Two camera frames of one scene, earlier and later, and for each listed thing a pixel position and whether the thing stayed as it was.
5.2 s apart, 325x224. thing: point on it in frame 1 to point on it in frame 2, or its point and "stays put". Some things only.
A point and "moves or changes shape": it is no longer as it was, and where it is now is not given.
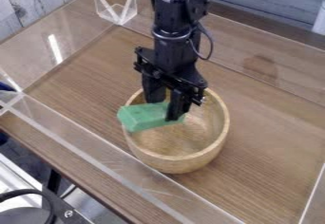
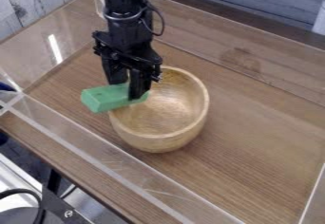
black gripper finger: x=154 y=89 to x=115 y=71
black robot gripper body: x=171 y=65 to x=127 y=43
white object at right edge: x=319 y=25 stays put
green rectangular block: x=145 y=116 to x=110 y=96
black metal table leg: x=54 y=181 stays put
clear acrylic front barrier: x=67 y=176 stays put
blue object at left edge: x=6 y=86 stays put
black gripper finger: x=179 y=104 to x=139 y=83
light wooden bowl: x=182 y=147 moves or changes shape
